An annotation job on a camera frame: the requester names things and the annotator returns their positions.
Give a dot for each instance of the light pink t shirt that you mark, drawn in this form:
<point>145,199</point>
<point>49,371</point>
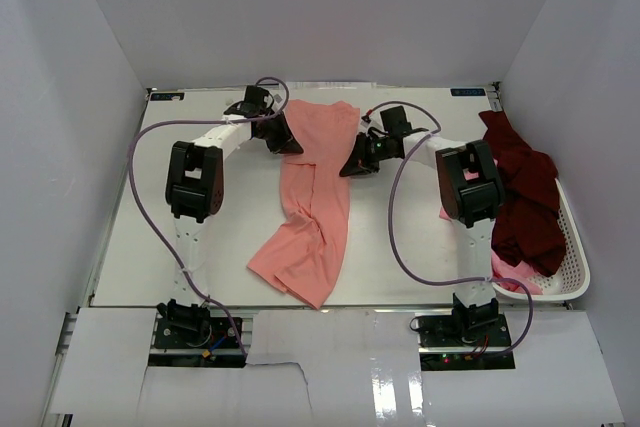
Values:
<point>522,271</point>

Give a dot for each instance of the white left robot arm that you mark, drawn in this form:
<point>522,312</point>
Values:
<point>195,183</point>

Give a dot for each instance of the blue left table label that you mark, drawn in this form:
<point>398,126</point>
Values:
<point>166,96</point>

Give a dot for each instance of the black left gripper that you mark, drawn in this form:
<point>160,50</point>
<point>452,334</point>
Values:
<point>279,146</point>

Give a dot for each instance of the blue right table label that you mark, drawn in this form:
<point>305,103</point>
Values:
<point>467,92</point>

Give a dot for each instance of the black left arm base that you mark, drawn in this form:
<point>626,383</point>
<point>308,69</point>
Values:
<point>191,336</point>

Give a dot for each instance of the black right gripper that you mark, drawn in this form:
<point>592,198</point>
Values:
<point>359,161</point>

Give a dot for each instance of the blue table label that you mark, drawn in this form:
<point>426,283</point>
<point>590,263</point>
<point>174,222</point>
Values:
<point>467,92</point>
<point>166,96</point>

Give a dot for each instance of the salmon pink t shirt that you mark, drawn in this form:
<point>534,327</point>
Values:
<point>304,257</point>

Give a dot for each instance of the white perforated laundry basket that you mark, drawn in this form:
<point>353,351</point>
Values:
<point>572,279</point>

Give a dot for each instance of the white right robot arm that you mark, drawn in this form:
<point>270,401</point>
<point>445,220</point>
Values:
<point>470,189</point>

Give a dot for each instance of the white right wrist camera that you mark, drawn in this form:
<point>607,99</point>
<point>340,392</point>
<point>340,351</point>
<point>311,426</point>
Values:
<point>367,122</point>

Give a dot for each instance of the dark red t shirt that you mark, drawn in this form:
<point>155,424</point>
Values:
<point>527,228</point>

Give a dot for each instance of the white paper sheets front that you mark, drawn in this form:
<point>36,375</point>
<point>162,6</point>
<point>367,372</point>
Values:
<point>339,368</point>

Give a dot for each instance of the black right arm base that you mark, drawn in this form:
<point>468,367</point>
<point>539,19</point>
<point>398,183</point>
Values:
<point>474,338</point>

